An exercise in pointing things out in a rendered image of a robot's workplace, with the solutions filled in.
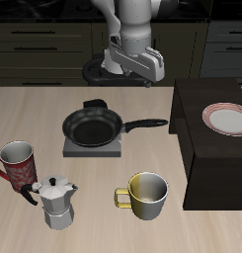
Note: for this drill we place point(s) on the black frying pan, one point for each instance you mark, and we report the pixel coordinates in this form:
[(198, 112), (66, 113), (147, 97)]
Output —
[(93, 128)]

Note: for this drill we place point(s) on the dark kitchen cupboards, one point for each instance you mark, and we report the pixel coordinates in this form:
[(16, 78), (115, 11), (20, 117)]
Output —
[(43, 56)]

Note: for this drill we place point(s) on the red patterned mug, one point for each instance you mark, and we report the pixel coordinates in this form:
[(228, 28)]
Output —
[(22, 173)]

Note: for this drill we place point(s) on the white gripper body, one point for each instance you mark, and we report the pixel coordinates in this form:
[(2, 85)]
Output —
[(148, 67)]

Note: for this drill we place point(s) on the dark wooden shelf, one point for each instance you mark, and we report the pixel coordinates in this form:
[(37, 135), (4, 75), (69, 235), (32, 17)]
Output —
[(211, 164)]

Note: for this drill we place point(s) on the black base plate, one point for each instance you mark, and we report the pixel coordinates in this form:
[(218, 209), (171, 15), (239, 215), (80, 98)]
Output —
[(89, 74)]

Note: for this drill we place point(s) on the black kitchen countertop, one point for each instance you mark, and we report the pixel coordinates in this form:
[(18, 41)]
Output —
[(43, 10)]

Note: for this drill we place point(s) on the grey kitchen drawers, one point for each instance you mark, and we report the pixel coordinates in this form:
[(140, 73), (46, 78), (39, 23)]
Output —
[(224, 49)]

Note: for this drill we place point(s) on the yellow and white mug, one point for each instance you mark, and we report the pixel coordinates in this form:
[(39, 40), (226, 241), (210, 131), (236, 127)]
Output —
[(148, 201)]

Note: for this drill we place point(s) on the silver moka pot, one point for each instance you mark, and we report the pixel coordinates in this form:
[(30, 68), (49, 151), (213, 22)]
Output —
[(58, 204)]

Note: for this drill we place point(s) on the red rimmed white plate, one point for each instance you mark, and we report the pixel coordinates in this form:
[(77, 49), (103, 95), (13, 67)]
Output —
[(227, 120)]

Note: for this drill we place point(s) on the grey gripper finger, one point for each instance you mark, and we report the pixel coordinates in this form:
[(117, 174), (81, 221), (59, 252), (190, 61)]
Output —
[(127, 73), (148, 84)]

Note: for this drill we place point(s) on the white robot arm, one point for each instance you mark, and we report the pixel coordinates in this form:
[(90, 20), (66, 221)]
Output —
[(135, 19)]

